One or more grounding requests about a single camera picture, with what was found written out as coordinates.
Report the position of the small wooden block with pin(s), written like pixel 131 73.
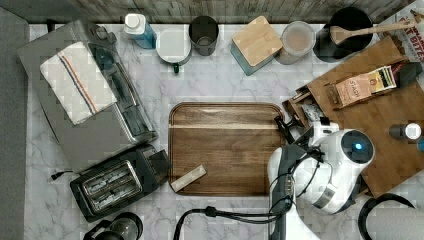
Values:
pixel 188 178

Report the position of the dark grey cup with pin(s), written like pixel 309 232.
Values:
pixel 203 33

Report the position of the silver toaster oven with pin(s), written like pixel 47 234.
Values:
pixel 108 133

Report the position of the wooden drawer cabinet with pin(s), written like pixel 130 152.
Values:
pixel 395 160

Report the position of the white striped dish towel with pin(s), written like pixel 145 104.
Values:
pixel 77 82

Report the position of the wooden spoon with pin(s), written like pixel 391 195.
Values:
pixel 370 30

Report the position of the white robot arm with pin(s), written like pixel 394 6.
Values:
pixel 321 168

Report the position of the teal canister with wooden lid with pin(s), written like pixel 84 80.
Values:
pixel 255 45

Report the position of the grey shaker with white cap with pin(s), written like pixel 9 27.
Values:
pixel 411 131

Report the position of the Stash tea box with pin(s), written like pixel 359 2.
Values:
pixel 351 90

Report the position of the Deep River chips bag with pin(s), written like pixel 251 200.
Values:
pixel 312 112

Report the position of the red lettered snack box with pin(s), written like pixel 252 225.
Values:
pixel 411 39

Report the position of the wooden cutting board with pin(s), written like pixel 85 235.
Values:
pixel 232 141

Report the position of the clear jar with brown contents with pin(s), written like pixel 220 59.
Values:
pixel 298 39

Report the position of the wooden drawer with black handle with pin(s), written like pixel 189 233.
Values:
pixel 298 120

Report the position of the white mug with green handle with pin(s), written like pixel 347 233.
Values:
pixel 174 47

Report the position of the blue bottle with white cap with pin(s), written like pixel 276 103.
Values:
pixel 140 30

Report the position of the black two-slot toaster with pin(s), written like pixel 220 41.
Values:
pixel 120 181

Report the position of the black round container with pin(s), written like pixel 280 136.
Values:
pixel 350 18

